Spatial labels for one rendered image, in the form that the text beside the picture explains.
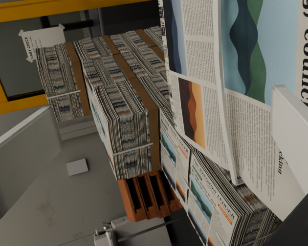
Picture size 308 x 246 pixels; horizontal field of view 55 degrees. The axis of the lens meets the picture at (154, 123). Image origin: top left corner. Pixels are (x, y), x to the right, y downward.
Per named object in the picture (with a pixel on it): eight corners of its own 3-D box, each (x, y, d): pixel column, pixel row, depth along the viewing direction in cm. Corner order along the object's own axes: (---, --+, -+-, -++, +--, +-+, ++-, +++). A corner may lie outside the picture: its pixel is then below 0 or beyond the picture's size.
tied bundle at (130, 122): (161, 170, 149) (116, 183, 143) (142, 134, 170) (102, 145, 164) (159, 108, 125) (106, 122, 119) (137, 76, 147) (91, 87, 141)
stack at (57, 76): (237, 80, 214) (54, 125, 180) (216, 63, 236) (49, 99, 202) (246, 28, 190) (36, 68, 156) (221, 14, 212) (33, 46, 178)
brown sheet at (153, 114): (160, 170, 148) (151, 172, 147) (141, 135, 170) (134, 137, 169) (158, 108, 125) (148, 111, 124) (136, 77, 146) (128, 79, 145)
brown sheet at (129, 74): (140, 134, 170) (133, 136, 169) (126, 107, 191) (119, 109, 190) (136, 76, 146) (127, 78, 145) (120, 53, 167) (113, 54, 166)
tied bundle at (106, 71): (142, 134, 170) (102, 145, 164) (127, 107, 192) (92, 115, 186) (138, 77, 146) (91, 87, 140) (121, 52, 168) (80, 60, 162)
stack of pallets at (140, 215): (159, 128, 434) (105, 142, 413) (173, 112, 361) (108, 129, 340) (184, 203, 413) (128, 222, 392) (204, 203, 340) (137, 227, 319)
